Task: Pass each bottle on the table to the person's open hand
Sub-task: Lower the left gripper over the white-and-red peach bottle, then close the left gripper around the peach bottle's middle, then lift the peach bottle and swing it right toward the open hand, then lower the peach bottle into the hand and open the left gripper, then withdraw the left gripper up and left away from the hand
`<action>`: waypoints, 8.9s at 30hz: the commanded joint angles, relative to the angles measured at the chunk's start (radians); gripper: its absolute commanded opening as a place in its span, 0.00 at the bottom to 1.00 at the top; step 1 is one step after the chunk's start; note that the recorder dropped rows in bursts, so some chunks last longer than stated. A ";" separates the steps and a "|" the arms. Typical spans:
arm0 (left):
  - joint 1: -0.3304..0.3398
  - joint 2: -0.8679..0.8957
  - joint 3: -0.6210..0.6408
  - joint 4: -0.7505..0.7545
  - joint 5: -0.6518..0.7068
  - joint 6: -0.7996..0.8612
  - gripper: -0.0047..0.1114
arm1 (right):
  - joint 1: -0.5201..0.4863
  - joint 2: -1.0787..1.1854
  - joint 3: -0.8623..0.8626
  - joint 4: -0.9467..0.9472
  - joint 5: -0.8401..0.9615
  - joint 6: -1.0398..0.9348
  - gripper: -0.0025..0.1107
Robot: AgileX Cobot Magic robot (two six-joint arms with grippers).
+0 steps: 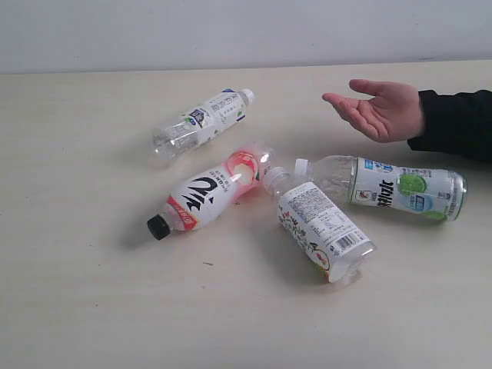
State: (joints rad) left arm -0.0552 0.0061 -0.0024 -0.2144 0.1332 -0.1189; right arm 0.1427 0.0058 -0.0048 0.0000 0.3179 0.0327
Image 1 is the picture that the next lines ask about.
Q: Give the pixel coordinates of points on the black sleeved forearm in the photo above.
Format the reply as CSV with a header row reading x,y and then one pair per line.
x,y
457,124

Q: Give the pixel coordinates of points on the clear bottle blue white label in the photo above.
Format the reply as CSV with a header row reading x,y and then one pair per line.
x,y
200,124

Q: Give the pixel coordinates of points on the lime drink bottle white cap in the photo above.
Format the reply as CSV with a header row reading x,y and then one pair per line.
x,y
438,194

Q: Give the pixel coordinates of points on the person's open hand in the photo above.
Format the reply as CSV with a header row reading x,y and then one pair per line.
x,y
392,113

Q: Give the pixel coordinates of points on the clear bottle floral white label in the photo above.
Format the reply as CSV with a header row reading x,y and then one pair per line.
x,y
330,239

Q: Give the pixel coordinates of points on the peach drink bottle black cap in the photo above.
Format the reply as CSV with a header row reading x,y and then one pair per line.
x,y
199,200

